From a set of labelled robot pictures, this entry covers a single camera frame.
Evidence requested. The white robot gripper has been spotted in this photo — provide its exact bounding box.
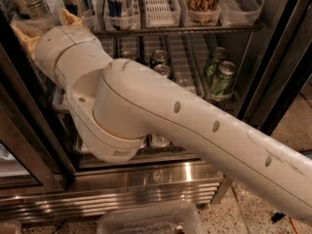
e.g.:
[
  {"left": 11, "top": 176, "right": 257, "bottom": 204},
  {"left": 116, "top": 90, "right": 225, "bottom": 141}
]
[{"left": 10, "top": 7, "right": 102, "bottom": 83}]

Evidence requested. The white 7up can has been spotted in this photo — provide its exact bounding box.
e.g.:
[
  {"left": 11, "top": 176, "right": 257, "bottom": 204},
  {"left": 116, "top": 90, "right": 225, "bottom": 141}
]
[{"left": 10, "top": 0, "right": 55, "bottom": 28}]

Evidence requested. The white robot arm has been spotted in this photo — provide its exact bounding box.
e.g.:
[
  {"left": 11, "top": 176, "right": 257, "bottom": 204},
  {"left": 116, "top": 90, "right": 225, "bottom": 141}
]
[{"left": 10, "top": 19, "right": 312, "bottom": 225}]

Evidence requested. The rear blue pepsi can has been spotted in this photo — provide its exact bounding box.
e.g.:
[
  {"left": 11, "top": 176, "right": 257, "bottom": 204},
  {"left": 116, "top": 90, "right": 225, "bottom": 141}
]
[{"left": 120, "top": 51, "right": 137, "bottom": 60}]

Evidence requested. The stainless steel fridge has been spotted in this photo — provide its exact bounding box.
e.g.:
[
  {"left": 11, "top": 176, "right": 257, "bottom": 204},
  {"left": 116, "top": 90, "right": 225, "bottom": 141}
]
[{"left": 0, "top": 0, "right": 311, "bottom": 222}]

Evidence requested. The top shelf empty tray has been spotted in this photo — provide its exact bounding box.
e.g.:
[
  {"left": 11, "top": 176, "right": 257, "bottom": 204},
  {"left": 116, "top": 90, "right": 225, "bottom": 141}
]
[{"left": 143, "top": 0, "right": 180, "bottom": 28}]

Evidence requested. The front green soda can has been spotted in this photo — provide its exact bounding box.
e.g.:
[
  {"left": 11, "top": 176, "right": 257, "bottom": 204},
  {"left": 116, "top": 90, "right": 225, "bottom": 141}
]
[{"left": 153, "top": 64, "right": 173, "bottom": 80}]

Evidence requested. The front right green can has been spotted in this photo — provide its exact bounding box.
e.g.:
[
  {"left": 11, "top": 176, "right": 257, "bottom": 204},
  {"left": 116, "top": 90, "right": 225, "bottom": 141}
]
[{"left": 209, "top": 61, "right": 237, "bottom": 96}]

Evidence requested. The top shelf right tray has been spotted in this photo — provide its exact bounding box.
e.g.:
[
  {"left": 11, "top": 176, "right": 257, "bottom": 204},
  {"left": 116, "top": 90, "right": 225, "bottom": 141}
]
[{"left": 218, "top": 0, "right": 260, "bottom": 26}]

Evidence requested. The clear water bottle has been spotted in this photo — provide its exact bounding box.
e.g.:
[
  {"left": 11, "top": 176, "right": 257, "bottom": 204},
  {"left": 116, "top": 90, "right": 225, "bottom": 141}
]
[{"left": 150, "top": 134, "right": 170, "bottom": 148}]

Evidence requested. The small clear container corner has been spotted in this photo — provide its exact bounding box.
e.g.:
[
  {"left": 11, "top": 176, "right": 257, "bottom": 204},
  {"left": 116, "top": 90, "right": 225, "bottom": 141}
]
[{"left": 0, "top": 220, "right": 22, "bottom": 234}]

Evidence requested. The clear plastic bin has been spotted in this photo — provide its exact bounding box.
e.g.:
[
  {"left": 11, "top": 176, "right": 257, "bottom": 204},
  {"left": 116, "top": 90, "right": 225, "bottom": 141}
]
[{"left": 97, "top": 201, "right": 204, "bottom": 234}]

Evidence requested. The black stand leg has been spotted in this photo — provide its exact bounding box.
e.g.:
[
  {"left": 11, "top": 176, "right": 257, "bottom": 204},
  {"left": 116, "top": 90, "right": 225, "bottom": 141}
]
[{"left": 271, "top": 212, "right": 285, "bottom": 223}]

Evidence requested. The top wire shelf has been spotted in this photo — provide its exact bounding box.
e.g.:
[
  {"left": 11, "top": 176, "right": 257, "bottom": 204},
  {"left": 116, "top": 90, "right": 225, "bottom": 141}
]
[{"left": 96, "top": 24, "right": 263, "bottom": 38}]

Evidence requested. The wire shelf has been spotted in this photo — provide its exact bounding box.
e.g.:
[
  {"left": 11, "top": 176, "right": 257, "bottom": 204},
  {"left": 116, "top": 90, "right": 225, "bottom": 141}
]
[
  {"left": 96, "top": 24, "right": 263, "bottom": 38},
  {"left": 205, "top": 97, "right": 236, "bottom": 106}
]

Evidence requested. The middle wire shelf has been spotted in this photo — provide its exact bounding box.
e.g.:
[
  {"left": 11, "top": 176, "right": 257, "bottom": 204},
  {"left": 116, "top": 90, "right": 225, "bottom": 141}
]
[{"left": 205, "top": 97, "right": 236, "bottom": 106}]

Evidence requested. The orange cable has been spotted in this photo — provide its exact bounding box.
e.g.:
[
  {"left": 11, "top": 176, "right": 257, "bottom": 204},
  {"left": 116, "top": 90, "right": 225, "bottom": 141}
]
[{"left": 288, "top": 215, "right": 300, "bottom": 234}]

